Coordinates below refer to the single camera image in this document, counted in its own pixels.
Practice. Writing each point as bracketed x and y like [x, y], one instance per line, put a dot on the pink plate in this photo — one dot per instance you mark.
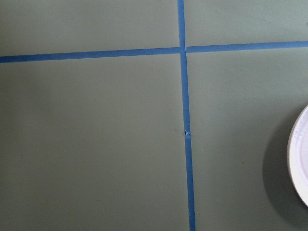
[297, 155]

